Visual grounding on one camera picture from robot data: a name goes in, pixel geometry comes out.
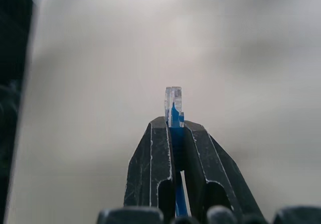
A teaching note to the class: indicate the small black box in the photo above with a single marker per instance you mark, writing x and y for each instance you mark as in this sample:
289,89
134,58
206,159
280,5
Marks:
11,88

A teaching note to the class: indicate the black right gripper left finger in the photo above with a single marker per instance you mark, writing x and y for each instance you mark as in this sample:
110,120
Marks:
148,163

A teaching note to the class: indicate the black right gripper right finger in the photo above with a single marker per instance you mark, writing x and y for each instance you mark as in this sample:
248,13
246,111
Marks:
208,163

